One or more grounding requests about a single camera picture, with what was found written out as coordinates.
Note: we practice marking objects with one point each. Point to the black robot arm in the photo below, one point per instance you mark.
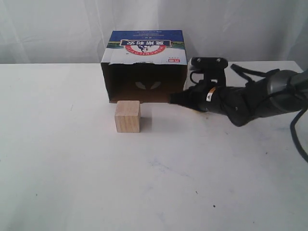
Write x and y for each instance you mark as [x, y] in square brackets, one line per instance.
[281, 92]

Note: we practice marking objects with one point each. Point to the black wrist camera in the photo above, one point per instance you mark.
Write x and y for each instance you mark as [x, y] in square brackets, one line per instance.
[211, 68]

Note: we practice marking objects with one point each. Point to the light wooden cube block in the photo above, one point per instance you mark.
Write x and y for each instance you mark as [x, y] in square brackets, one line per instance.
[127, 116]

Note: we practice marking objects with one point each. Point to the blue white cardboard box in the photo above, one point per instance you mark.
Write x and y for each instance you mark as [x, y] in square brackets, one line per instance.
[144, 65]

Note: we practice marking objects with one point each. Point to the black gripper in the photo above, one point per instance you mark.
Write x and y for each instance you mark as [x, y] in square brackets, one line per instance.
[202, 99]

